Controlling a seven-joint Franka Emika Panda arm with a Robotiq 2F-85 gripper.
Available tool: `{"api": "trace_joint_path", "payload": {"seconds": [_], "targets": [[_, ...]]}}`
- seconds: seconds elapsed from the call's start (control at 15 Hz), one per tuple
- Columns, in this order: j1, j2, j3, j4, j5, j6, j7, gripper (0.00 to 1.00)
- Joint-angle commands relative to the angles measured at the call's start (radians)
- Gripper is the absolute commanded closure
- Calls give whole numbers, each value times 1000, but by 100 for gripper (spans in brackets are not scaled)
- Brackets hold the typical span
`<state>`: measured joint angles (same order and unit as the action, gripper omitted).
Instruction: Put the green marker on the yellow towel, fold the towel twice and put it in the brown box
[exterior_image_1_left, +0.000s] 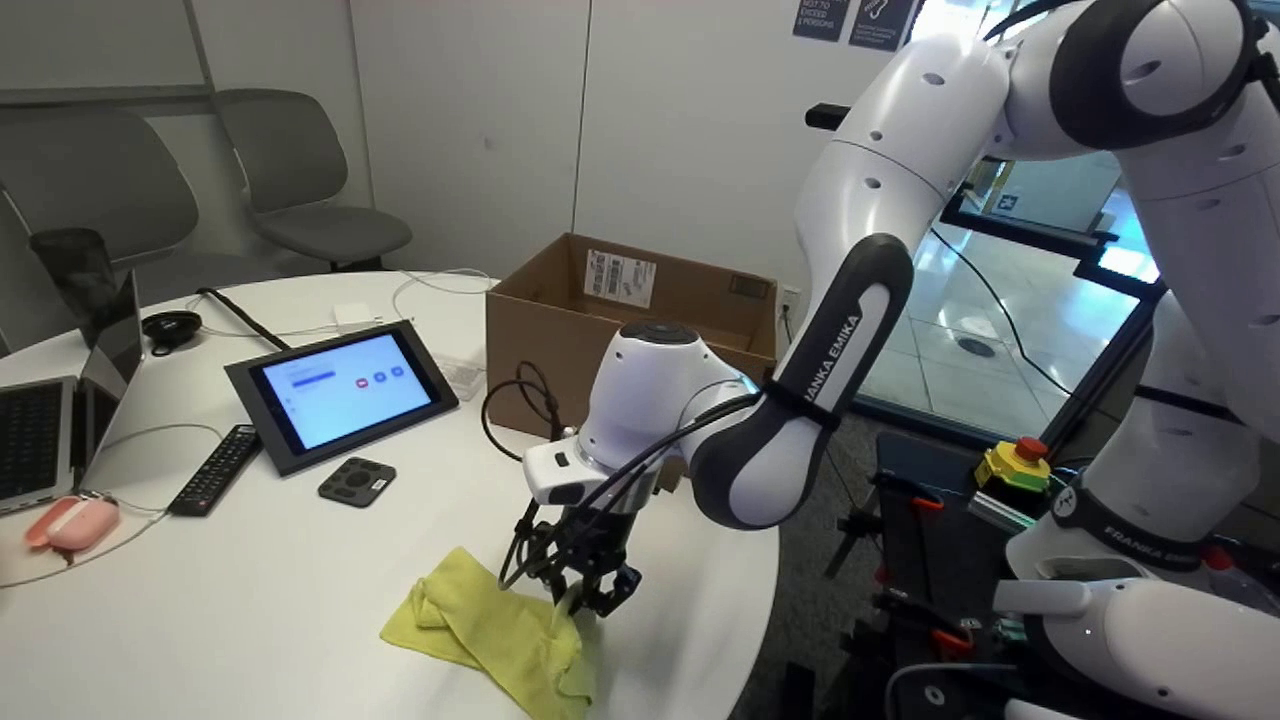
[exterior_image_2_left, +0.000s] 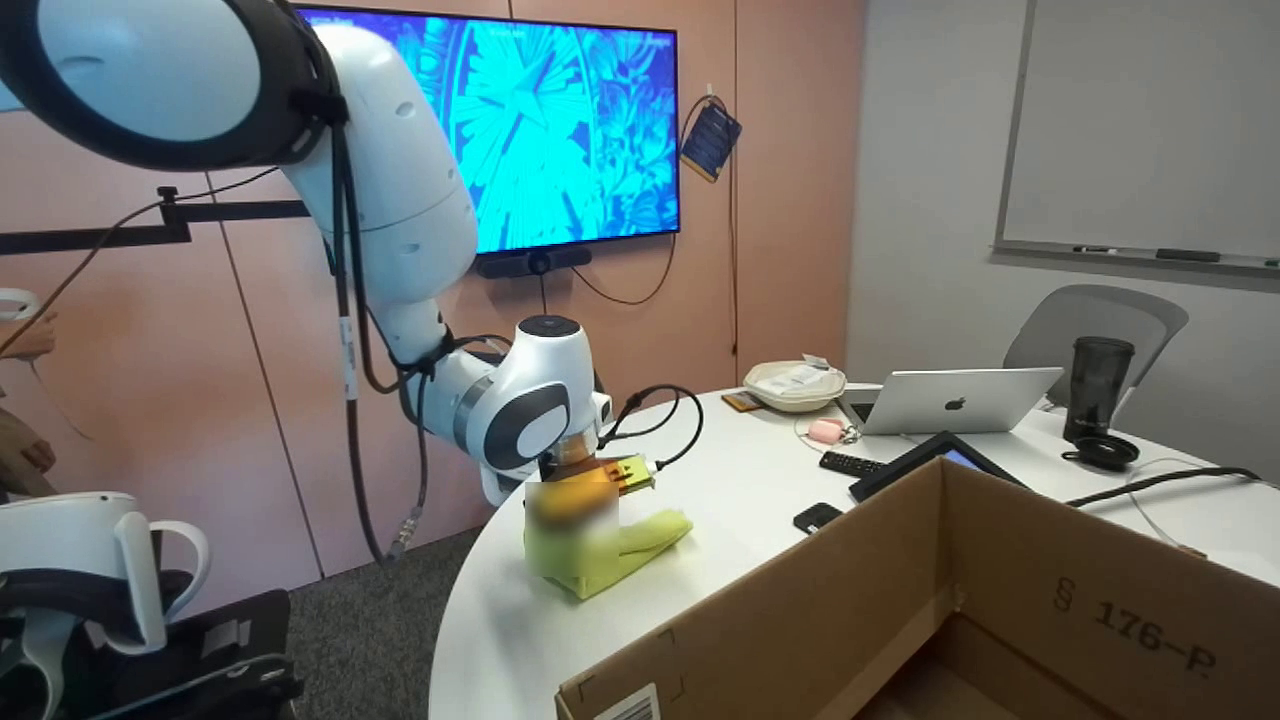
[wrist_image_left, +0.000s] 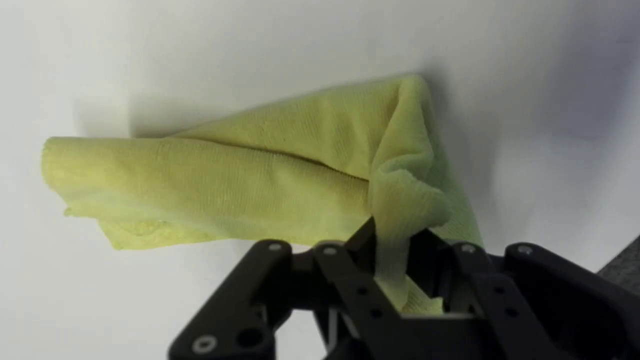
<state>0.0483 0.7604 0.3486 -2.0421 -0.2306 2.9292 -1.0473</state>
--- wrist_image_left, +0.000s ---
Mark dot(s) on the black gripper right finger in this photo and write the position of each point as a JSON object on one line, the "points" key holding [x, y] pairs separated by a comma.
{"points": [[532, 307]]}

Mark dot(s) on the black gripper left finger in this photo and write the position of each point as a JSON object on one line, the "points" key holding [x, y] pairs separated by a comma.
{"points": [[292, 307]]}

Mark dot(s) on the yellow towel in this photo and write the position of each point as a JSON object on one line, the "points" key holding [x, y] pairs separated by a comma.
{"points": [[267, 180]]}

